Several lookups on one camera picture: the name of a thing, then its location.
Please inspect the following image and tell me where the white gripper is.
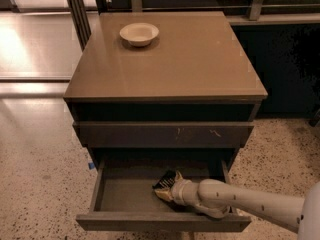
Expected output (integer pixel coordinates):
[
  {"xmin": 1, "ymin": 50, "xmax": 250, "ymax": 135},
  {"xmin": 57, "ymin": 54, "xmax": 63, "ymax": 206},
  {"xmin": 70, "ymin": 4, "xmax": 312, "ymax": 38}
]
[{"xmin": 154, "ymin": 171, "xmax": 200, "ymax": 206}]

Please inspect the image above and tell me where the black rxbar chocolate bar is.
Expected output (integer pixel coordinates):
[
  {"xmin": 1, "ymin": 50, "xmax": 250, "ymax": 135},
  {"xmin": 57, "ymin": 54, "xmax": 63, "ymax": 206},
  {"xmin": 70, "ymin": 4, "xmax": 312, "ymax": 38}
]
[{"xmin": 152, "ymin": 170, "xmax": 176, "ymax": 189}]

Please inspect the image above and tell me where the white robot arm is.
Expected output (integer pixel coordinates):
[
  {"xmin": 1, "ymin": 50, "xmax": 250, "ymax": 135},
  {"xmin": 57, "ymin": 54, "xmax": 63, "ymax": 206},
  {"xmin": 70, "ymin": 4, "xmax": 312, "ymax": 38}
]
[{"xmin": 153, "ymin": 170, "xmax": 320, "ymax": 240}]

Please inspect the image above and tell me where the open middle drawer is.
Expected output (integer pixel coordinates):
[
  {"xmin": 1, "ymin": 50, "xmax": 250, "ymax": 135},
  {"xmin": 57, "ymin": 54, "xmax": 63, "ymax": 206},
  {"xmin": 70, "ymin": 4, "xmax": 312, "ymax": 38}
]
[{"xmin": 76, "ymin": 158, "xmax": 251, "ymax": 232}]

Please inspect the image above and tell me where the grey drawer cabinet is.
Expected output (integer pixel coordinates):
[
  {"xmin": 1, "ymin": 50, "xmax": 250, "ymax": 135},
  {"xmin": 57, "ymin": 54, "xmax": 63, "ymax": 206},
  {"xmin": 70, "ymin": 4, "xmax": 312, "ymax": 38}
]
[{"xmin": 64, "ymin": 12, "xmax": 267, "ymax": 164}]

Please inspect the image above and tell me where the closed top drawer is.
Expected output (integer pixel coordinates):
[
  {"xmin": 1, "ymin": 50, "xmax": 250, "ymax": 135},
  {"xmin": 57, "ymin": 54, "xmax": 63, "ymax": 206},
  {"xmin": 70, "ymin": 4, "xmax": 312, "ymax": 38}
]
[{"xmin": 73, "ymin": 121, "xmax": 253, "ymax": 148}]

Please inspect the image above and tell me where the blue tape piece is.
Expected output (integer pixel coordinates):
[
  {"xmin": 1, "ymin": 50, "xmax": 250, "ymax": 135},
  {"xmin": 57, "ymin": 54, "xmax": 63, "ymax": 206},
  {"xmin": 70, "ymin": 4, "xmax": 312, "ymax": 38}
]
[{"xmin": 88, "ymin": 162, "xmax": 95, "ymax": 170}]

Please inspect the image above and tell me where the white ceramic bowl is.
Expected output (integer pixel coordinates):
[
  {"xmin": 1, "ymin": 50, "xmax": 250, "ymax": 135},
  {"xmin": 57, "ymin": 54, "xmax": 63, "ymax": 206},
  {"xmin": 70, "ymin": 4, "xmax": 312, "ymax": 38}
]
[{"xmin": 119, "ymin": 23, "xmax": 159, "ymax": 47}]

